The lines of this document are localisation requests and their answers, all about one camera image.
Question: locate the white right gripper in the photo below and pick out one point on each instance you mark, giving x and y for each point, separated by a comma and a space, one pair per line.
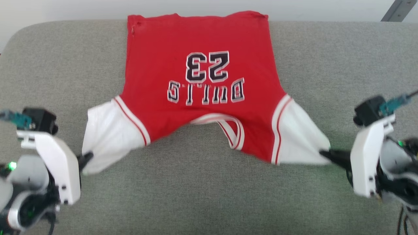
367, 156

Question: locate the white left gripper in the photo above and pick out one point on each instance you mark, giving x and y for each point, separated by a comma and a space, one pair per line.
62, 166

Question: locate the red and white basketball jersey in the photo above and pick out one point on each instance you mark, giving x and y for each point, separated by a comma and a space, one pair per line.
196, 42

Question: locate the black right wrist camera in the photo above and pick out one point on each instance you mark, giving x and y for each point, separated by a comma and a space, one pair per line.
367, 112

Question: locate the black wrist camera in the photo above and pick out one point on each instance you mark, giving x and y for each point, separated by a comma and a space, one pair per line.
367, 112
40, 119

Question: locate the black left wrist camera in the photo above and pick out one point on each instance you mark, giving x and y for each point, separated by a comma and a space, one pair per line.
40, 119

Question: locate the teal right camera connector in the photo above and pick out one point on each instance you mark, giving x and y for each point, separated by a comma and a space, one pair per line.
392, 104

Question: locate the teal camera connector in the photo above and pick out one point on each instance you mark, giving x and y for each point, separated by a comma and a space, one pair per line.
19, 120
392, 104

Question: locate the teal left camera connector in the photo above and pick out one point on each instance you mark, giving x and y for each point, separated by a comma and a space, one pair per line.
19, 120

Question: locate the grey metal post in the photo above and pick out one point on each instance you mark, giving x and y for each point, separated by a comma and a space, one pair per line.
400, 9

